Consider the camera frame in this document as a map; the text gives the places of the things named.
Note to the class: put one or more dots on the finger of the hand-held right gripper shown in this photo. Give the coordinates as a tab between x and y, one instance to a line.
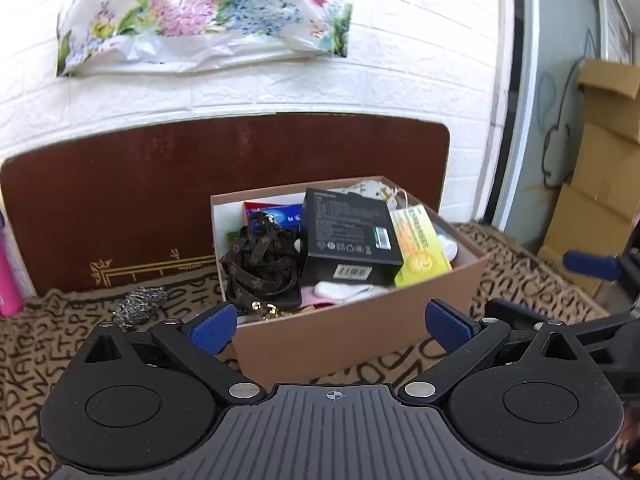
615	330
592	264

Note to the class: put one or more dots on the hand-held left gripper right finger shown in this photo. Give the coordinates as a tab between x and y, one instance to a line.
447	325

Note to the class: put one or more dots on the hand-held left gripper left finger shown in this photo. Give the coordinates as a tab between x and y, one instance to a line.
212	327

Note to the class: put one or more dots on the yellow packet with orange label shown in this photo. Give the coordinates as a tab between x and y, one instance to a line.
425	260

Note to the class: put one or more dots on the pink-brown cardboard box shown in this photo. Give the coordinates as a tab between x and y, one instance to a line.
350	340

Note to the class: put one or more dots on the black product box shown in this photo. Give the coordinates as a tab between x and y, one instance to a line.
345	230

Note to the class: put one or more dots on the brown cardboard box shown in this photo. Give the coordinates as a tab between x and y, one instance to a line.
575	230
610	175

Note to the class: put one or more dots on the steel wool scrubber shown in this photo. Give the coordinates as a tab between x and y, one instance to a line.
140	305

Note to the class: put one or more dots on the green packet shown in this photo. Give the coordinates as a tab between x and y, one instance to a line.
231	236

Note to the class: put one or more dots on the red box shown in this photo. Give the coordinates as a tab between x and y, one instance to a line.
248	206

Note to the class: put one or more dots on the blue medicine box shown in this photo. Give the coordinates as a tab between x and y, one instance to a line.
280	215

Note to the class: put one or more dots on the printed fabric face mask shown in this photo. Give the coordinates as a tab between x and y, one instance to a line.
370	191

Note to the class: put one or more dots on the brown wooden board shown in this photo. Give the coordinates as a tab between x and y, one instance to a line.
125	185

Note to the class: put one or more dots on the letter-print tablecloth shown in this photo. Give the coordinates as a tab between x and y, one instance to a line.
40	340

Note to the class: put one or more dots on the brown cardboard box open flap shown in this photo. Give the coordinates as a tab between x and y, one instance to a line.
610	80

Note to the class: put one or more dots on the pink bottle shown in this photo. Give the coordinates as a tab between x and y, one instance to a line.
7	280

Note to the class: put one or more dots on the floral plastic bag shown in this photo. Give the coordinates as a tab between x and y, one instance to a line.
200	5

